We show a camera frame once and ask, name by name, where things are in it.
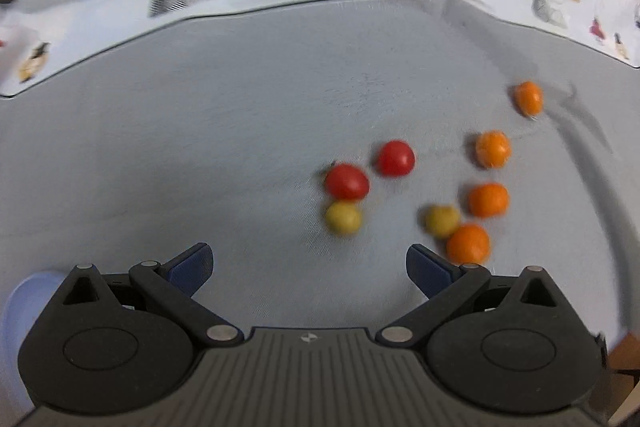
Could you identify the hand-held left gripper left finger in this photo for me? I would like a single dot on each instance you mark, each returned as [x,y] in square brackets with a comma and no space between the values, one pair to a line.
[192,268]

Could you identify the light blue round plate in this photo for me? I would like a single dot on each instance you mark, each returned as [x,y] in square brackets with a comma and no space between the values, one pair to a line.
[25,307]

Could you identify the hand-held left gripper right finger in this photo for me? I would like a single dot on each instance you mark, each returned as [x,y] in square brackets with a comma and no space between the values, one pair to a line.
[425,268]

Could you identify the grey bed sheet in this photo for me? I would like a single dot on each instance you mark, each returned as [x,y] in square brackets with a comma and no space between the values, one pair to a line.
[225,132]

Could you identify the small orange mandarin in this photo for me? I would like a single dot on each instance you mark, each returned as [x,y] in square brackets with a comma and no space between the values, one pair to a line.
[488,200]
[529,98]
[468,243]
[493,149]

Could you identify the red cherry tomato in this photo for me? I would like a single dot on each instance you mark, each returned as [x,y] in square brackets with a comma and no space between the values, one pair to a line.
[347,182]
[396,158]

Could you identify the small yellow-green fruit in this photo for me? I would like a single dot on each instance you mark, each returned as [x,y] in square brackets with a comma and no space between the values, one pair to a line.
[442,220]
[343,217]

